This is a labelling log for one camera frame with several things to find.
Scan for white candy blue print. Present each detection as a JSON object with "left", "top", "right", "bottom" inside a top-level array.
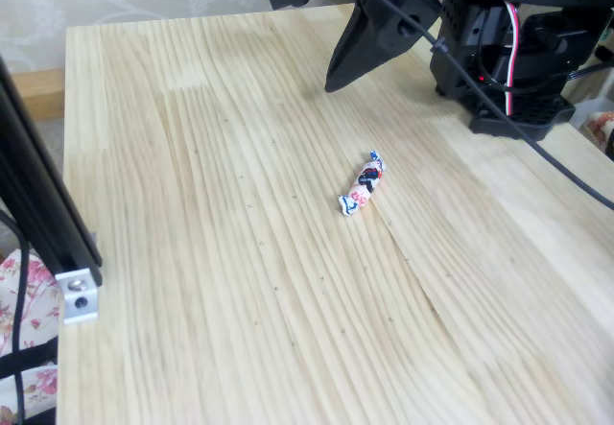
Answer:
[{"left": 337, "top": 151, "right": 388, "bottom": 218}]

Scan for floral fabric cushion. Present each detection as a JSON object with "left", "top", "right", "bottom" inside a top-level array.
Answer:
[
  {"left": 0, "top": 248, "right": 63, "bottom": 425},
  {"left": 582, "top": 110, "right": 614, "bottom": 160}
]

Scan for light wooden box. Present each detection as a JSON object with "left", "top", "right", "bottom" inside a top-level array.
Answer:
[{"left": 12, "top": 68, "right": 66, "bottom": 120}]

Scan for black camera cable with ferrite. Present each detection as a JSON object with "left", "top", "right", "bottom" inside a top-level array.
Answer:
[{"left": 330, "top": 0, "right": 614, "bottom": 208}]

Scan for red white black servo wires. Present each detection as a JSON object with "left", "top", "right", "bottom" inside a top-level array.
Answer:
[{"left": 497, "top": 0, "right": 548, "bottom": 119}]

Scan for black power cable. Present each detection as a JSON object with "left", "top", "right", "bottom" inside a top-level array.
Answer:
[{"left": 479, "top": 59, "right": 614, "bottom": 93}]

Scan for dark aluminium extrusion post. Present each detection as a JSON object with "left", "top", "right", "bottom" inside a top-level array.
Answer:
[{"left": 0, "top": 55, "right": 105, "bottom": 288}]

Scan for silver corner bracket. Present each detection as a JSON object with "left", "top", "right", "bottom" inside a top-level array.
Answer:
[{"left": 54, "top": 268, "right": 101, "bottom": 326}]

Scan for black strap band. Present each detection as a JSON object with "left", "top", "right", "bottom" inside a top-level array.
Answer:
[{"left": 0, "top": 338, "right": 59, "bottom": 379}]

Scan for thick black cable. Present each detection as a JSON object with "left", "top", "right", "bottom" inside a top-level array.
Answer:
[{"left": 0, "top": 208, "right": 31, "bottom": 425}]

